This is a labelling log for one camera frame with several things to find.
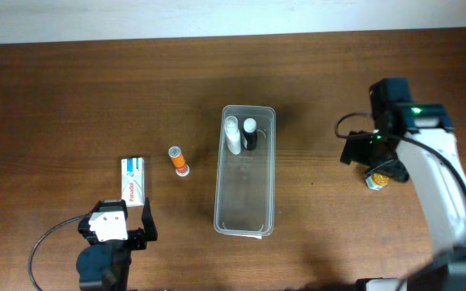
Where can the white plastic bottle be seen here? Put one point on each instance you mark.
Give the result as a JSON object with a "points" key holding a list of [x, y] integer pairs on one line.
{"points": [[233, 134]]}

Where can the orange tablet tube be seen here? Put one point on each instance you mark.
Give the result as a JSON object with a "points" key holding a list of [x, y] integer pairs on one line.
{"points": [[177, 158]]}

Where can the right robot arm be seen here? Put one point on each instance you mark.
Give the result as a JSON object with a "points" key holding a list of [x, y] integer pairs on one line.
{"points": [[416, 142]]}

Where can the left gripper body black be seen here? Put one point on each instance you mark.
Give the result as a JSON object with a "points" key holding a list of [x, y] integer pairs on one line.
{"points": [[136, 238]]}

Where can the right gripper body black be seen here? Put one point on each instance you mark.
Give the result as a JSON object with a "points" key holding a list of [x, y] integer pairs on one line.
{"points": [[370, 152]]}

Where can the clear plastic container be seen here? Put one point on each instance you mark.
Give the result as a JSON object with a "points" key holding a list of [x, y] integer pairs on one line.
{"points": [[245, 186]]}

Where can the black bottle white cap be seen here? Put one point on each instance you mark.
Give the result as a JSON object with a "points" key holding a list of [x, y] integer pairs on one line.
{"points": [[249, 134]]}

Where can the small gold lid jar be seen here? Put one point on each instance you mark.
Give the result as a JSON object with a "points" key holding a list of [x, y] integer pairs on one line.
{"points": [[376, 181]]}

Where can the white Panadol box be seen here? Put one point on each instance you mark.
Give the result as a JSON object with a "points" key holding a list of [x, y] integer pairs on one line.
{"points": [[133, 181]]}

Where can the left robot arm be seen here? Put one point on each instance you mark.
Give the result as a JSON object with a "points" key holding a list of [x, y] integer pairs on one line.
{"points": [[104, 265]]}

